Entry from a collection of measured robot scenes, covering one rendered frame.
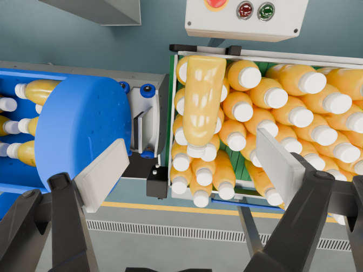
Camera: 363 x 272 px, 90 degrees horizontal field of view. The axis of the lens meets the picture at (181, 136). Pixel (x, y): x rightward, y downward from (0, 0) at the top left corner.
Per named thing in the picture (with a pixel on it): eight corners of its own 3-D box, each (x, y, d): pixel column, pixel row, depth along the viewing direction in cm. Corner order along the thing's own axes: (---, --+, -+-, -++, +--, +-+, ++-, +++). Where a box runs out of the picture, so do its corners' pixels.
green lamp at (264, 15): (260, 4, 30) (262, 1, 29) (274, 5, 30) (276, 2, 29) (257, 19, 31) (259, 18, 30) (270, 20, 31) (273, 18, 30)
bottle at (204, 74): (196, 54, 36) (188, 139, 43) (180, 51, 30) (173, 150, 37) (232, 56, 33) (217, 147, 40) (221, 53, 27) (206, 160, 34)
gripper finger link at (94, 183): (95, 213, 13) (86, 213, 13) (130, 163, 19) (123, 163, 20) (82, 178, 12) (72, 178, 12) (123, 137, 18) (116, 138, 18)
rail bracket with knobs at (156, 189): (153, 158, 66) (146, 174, 57) (173, 160, 66) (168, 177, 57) (153, 181, 70) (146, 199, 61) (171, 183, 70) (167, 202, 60)
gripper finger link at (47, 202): (67, 225, 11) (25, 226, 12) (106, 177, 16) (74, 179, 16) (59, 206, 11) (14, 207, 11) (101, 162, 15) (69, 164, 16)
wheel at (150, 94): (137, 93, 49) (139, 98, 51) (153, 94, 49) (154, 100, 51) (141, 81, 51) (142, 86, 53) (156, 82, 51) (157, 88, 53)
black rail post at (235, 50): (226, 47, 51) (230, 45, 44) (236, 48, 51) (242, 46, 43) (224, 56, 52) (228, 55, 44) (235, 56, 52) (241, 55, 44)
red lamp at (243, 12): (239, 2, 31) (240, 0, 29) (252, 3, 30) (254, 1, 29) (236, 18, 31) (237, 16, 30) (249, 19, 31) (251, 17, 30)
